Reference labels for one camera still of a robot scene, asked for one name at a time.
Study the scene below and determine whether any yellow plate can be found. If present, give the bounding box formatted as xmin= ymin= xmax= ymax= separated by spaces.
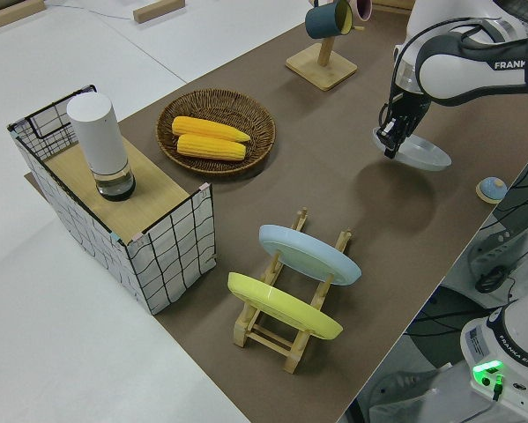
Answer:
xmin=227 ymin=271 xmax=345 ymax=341

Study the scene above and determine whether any gray plate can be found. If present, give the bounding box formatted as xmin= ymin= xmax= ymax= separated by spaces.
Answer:
xmin=372 ymin=127 xmax=453 ymax=172

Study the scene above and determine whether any brown wicker basket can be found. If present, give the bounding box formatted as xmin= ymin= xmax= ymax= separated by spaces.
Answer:
xmin=156 ymin=87 xmax=277 ymax=178

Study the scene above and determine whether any wooden plate rack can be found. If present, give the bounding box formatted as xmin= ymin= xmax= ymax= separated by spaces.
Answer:
xmin=232 ymin=206 xmax=353 ymax=375

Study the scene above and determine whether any light wooden block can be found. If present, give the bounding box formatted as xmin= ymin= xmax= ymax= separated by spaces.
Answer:
xmin=371 ymin=0 xmax=417 ymax=17
xmin=132 ymin=0 xmax=186 ymax=24
xmin=0 ymin=0 xmax=45 ymax=31

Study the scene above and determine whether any dark teal mug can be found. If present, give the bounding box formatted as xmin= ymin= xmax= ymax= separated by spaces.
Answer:
xmin=304 ymin=0 xmax=355 ymax=40

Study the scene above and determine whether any white cylinder bottle clear base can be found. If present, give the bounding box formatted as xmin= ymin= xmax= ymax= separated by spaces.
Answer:
xmin=66 ymin=91 xmax=138 ymax=203

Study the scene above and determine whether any pink mug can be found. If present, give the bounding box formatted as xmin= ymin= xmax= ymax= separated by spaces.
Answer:
xmin=351 ymin=0 xmax=374 ymax=22

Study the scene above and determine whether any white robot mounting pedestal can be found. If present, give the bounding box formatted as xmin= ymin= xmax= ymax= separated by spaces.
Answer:
xmin=342 ymin=352 xmax=528 ymax=423

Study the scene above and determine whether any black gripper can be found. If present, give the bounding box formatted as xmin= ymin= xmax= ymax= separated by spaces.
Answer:
xmin=376 ymin=85 xmax=432 ymax=160

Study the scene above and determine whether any wooden mug tree stand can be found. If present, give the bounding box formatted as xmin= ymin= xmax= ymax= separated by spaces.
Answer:
xmin=285 ymin=24 xmax=366 ymax=93

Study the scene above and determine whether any white grid-pattern storage box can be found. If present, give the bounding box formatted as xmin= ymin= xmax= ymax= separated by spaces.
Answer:
xmin=6 ymin=83 xmax=216 ymax=316

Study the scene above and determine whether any coiled black cable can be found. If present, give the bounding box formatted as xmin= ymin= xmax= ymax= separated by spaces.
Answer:
xmin=474 ymin=265 xmax=509 ymax=295

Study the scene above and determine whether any brown table mat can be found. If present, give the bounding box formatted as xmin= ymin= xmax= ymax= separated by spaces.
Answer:
xmin=24 ymin=8 xmax=528 ymax=423

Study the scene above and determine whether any green cable plug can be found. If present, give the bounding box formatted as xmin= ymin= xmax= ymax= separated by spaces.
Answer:
xmin=490 ymin=372 xmax=506 ymax=402

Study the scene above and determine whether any blue dome bell wooden base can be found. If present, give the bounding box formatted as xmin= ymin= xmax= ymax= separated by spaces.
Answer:
xmin=475 ymin=176 xmax=508 ymax=204

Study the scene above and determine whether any yellow corn cob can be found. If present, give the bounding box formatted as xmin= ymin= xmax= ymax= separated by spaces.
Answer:
xmin=171 ymin=115 xmax=252 ymax=145
xmin=175 ymin=133 xmax=248 ymax=162

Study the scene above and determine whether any light blue plate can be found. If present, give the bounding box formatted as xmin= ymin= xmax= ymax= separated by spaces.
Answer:
xmin=257 ymin=223 xmax=362 ymax=287

